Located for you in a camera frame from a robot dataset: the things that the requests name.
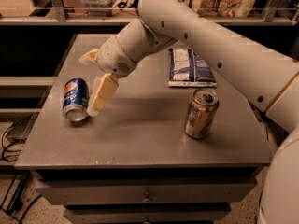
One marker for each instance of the metal drawer knob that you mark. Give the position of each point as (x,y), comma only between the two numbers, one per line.
(147,198)

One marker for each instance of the blue white chip bag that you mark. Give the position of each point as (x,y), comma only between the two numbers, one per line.
(187,69)

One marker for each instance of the colourful snack bag on shelf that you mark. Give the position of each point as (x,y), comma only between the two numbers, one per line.
(226,8)

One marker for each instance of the gold soda can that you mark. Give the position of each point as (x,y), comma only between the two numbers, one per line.
(202,108)

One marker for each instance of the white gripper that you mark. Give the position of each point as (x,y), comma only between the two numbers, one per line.
(112,60)

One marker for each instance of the grey drawer cabinet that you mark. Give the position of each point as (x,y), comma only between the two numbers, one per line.
(100,169)

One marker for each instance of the grey metal shelf rail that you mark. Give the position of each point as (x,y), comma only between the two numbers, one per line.
(73,12)

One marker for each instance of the blue pepsi can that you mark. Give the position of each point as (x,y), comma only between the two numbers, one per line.
(76,97)

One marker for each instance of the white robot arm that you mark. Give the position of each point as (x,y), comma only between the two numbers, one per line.
(267,78)

